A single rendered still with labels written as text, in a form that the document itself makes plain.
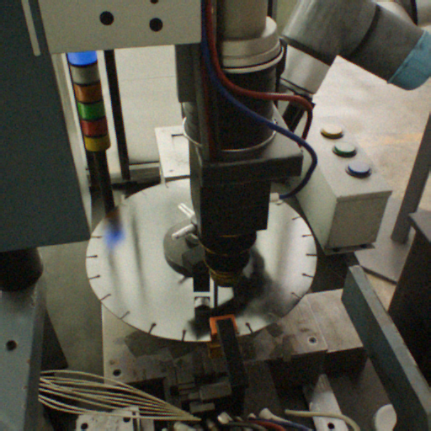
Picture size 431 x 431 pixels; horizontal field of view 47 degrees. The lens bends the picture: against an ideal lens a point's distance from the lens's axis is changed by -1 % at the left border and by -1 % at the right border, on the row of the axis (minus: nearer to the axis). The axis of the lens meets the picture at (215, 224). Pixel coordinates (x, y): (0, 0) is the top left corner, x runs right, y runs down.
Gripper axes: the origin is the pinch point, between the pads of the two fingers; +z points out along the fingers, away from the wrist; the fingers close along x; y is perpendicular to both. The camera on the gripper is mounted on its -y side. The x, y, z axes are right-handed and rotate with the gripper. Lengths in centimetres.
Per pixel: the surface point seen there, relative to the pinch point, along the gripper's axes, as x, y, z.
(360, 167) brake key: 31.3, -13.6, -11.8
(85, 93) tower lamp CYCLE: -19.2, -21.7, -4.5
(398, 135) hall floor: 169, -157, -16
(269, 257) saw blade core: 7.0, 7.2, 1.9
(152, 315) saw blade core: -8.2, 11.9, 11.8
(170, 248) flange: -5.3, 2.3, 6.8
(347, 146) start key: 31.6, -20.5, -13.5
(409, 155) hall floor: 165, -138, -10
